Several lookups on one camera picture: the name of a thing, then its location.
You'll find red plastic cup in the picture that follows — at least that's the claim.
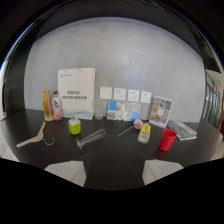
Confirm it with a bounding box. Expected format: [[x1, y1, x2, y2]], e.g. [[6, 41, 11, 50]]
[[158, 128, 178, 152]]

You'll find yellow liquid small bottle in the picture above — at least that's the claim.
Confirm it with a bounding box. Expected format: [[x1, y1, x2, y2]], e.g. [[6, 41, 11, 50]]
[[137, 122, 152, 145]]

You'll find clear plastic measuring cylinder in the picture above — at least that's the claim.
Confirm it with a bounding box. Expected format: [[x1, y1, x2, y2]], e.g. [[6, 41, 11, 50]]
[[75, 128, 107, 150]]

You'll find green white round container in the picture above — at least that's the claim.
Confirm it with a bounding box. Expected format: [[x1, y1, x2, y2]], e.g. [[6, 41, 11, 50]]
[[67, 115, 82, 136]]

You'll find wooden clothes hanger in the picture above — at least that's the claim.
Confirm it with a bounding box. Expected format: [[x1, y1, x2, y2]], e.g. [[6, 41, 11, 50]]
[[15, 120, 57, 149]]

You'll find grey printed booklet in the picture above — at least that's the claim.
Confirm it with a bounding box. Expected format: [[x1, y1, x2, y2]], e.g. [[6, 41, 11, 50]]
[[166, 120, 198, 141]]

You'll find pink artificial flower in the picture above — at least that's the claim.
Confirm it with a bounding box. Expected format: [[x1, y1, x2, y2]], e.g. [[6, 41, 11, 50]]
[[117, 118, 144, 138]]

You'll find colourful picture card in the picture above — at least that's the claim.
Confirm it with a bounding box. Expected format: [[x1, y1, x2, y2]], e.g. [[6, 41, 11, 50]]
[[148, 95, 174, 129]]

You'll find clear bottle pink drink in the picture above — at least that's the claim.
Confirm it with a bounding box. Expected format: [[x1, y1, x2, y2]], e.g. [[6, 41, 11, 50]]
[[51, 90, 63, 122]]

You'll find tall amber glass bottle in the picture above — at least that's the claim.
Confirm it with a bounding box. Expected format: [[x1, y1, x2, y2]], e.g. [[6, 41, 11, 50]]
[[41, 89, 55, 122]]

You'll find blue white packet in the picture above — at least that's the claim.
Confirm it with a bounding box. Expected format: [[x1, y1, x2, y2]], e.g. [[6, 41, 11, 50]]
[[106, 100, 126, 121]]

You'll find white paper shopping bag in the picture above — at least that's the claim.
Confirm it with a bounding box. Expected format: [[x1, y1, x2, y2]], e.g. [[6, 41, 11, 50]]
[[57, 67, 96, 121]]

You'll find white wall socket plate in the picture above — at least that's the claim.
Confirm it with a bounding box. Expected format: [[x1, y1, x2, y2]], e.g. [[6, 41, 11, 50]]
[[139, 90, 153, 104], [113, 87, 127, 101], [127, 88, 141, 103]]

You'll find white wall switch plate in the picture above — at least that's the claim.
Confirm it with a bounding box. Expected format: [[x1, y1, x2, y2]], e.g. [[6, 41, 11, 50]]
[[99, 86, 113, 100]]

